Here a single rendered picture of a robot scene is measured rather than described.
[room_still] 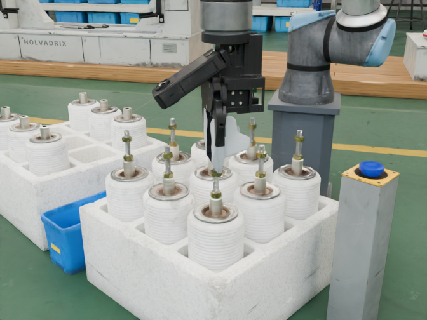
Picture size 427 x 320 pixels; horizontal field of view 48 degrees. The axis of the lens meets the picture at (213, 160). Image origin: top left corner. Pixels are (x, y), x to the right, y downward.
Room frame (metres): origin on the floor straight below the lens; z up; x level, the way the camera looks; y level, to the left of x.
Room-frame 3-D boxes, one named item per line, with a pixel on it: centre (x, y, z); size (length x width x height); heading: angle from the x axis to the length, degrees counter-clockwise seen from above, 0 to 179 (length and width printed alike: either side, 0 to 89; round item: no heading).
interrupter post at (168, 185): (0.79, 0.08, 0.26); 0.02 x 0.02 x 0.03
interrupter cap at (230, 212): (0.71, 0.00, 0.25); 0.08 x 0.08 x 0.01
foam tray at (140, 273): (0.88, 0.00, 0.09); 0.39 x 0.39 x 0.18; 46
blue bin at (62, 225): (1.02, 0.25, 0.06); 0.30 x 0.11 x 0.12; 135
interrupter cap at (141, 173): (0.88, 0.17, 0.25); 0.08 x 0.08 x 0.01
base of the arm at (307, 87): (1.29, -0.25, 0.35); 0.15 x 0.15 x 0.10
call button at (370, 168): (0.73, -0.26, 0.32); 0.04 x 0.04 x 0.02
